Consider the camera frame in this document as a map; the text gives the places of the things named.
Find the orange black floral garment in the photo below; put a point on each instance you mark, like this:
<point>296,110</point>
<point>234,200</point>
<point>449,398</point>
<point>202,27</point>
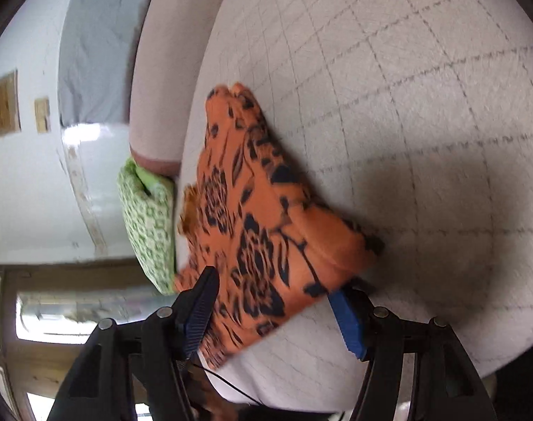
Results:
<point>277,247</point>

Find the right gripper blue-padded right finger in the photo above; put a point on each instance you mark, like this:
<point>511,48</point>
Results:
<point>446,385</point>

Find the small wooden wall plaque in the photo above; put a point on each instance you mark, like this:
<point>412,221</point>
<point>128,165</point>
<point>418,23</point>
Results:
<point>42,115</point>

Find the green white patterned pillow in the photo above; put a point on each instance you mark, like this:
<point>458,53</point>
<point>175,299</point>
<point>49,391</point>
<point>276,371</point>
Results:
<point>148,203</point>

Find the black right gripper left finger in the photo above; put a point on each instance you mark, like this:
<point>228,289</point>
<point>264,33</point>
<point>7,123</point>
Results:
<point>99,384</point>

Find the grey pillow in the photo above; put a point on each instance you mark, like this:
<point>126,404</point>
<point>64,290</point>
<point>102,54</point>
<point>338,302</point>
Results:
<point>97,52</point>

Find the wooden wall frame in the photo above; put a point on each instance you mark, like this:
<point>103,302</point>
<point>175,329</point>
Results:
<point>9,106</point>

